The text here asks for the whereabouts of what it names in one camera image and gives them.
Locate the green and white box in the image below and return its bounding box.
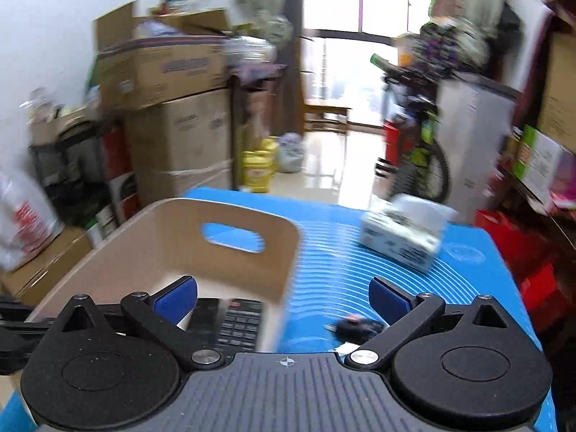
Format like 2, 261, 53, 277
513, 126, 576, 208

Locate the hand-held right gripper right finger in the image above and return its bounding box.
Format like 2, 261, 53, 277
344, 276, 518, 368

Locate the film-wrapped cardboard box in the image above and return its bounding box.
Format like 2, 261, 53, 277
135, 162, 235, 208

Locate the white and red appliance box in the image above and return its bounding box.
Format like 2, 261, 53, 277
110, 173, 140, 226

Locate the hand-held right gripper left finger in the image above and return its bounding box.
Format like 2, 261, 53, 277
58, 274, 224, 370

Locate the black shelf cart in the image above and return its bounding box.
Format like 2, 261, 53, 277
29, 119, 127, 230

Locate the red cardboard box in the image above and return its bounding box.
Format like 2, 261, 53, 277
103, 128, 131, 176

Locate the grey plastic bag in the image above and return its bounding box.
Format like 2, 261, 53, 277
276, 132, 307, 174

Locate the open printed cardboard box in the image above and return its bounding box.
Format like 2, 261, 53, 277
92, 2, 232, 111

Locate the plain brown cardboard box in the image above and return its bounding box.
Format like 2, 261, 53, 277
535, 31, 576, 154

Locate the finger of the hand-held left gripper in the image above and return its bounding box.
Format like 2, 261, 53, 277
0, 324, 43, 375
0, 296, 64, 322

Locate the wooden chair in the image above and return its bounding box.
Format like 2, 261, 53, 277
299, 36, 352, 136

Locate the blue silicone mat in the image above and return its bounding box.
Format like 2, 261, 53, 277
9, 186, 559, 432

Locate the tall brown cardboard box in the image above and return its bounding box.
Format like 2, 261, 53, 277
126, 90, 235, 172

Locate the white red-print plastic bag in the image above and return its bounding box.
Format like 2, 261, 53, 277
0, 171, 64, 271

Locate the green children's bicycle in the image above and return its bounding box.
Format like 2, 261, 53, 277
371, 54, 451, 201

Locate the beige plastic bin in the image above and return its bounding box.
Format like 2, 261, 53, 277
24, 198, 301, 354

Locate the dark wooden shelf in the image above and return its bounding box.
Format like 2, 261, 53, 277
495, 162, 576, 235

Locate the white tissue pack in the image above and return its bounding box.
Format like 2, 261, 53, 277
360, 193, 457, 273

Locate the black remote control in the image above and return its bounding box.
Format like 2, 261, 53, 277
186, 297, 266, 354

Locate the low taped cardboard box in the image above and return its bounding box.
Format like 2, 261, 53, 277
0, 227, 95, 307

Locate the purple patterned cloth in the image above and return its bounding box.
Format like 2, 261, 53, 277
418, 18, 489, 73

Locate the small black device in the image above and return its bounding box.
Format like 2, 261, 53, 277
326, 315, 390, 345

